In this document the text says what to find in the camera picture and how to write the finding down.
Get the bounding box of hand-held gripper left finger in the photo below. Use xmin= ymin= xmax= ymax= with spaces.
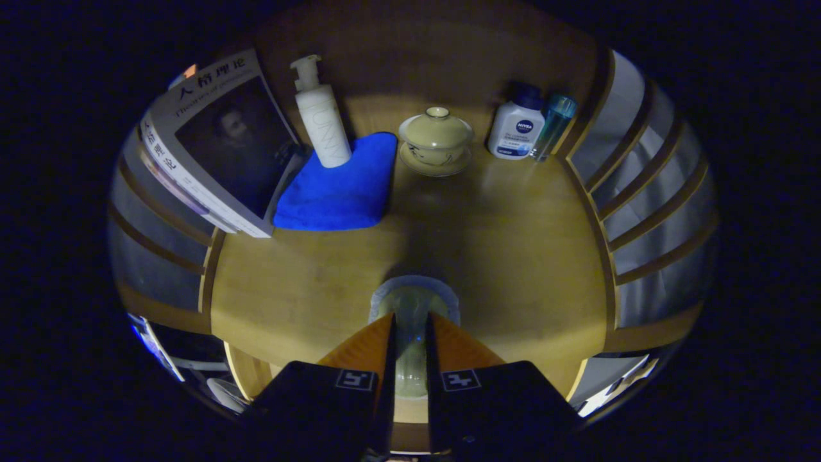
xmin=247 ymin=312 xmax=397 ymax=459

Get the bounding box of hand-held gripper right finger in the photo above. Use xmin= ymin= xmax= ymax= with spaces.
xmin=425 ymin=312 xmax=581 ymax=458

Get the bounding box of white wool polishing pad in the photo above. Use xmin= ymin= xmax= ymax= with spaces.
xmin=369 ymin=275 xmax=461 ymax=400

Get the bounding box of wooden countertop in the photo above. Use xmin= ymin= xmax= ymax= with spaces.
xmin=210 ymin=96 xmax=609 ymax=402

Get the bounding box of wooden cabinet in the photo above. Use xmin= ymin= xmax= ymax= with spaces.
xmin=108 ymin=0 xmax=718 ymax=443

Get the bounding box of blue folded cloth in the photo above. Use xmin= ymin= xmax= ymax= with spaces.
xmin=273 ymin=132 xmax=398 ymax=232

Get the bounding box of purple and white book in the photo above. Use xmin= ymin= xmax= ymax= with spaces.
xmin=137 ymin=125 xmax=239 ymax=234

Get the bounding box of lidded ceramic teacup with saucer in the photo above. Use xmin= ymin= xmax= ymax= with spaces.
xmin=398 ymin=107 xmax=475 ymax=178

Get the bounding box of white lotion bottle blue cap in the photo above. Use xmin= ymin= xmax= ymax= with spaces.
xmin=487 ymin=82 xmax=546 ymax=160

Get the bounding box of white book with dark cover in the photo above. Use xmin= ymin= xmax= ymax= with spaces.
xmin=141 ymin=48 xmax=302 ymax=238

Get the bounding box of white pump bottle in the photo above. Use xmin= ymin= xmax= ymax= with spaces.
xmin=290 ymin=55 xmax=352 ymax=169

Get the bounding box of teal slim bottle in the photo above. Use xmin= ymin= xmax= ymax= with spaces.
xmin=530 ymin=94 xmax=579 ymax=162

